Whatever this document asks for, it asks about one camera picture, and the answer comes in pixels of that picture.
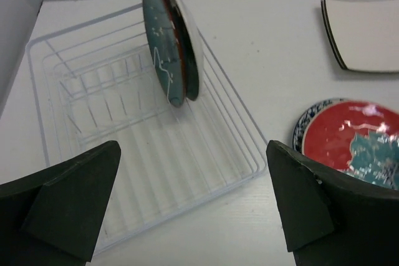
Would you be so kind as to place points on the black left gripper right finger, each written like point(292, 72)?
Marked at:
point(328, 217)

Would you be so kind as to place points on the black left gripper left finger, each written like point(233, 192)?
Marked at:
point(55, 215)

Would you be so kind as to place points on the grey speckled round plate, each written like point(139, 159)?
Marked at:
point(305, 119)

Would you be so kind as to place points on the white square plate black rim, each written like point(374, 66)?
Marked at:
point(330, 36)

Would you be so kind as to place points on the clear plastic dish rack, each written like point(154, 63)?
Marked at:
point(95, 82)

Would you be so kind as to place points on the dark blue round plate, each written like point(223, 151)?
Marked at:
point(165, 49)

